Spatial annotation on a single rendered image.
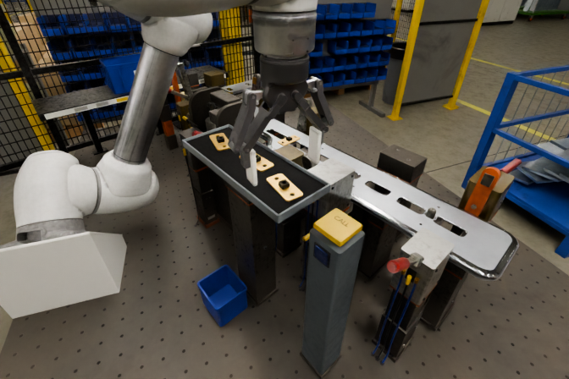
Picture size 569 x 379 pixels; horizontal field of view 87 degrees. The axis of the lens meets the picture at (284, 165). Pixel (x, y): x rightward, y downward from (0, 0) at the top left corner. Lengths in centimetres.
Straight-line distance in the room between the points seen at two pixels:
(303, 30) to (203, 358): 79
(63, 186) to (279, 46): 80
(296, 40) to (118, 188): 81
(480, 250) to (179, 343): 77
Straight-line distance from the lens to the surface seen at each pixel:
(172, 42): 94
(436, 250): 67
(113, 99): 160
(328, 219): 53
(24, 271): 106
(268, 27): 43
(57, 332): 111
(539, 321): 118
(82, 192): 107
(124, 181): 108
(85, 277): 105
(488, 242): 84
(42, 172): 107
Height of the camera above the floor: 152
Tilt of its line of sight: 33 degrees down
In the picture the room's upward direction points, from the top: straight up
